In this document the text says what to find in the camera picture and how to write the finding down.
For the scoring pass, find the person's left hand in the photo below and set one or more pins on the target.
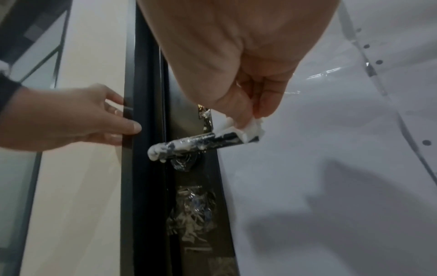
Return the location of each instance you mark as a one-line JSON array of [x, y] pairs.
[[61, 118]]

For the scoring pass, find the person's right hand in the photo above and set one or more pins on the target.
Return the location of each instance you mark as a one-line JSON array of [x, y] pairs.
[[232, 40]]

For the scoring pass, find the white tissue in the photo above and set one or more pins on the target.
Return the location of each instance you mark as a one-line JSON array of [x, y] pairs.
[[252, 132]]

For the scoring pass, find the clear tape strip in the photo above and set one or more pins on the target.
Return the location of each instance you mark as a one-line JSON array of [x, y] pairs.
[[205, 116]]

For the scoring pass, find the black framed glass partition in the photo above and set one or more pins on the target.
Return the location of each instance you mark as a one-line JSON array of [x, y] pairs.
[[17, 202]]

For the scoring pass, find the white paper sheets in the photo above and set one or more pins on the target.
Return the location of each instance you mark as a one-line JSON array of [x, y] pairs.
[[341, 134]]

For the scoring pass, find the clear bag of screws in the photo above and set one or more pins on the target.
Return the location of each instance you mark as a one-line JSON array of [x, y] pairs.
[[191, 213]]

